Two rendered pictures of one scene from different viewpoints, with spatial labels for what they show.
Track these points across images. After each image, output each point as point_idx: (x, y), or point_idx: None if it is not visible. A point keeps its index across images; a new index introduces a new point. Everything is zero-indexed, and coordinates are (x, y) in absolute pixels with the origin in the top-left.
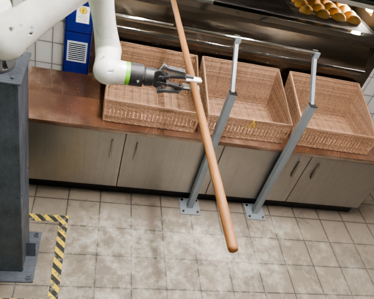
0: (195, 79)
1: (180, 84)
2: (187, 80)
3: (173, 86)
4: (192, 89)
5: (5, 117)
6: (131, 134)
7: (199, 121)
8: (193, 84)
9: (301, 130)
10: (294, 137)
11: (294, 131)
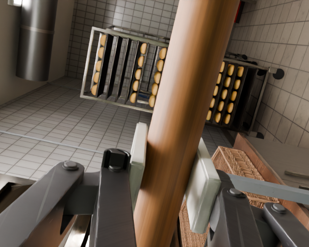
0: (132, 146)
1: (209, 237)
2: (137, 157)
3: (241, 242)
4: (185, 72)
5: None
6: None
7: None
8: (155, 114)
9: (247, 179)
10: (265, 185)
11: (255, 189)
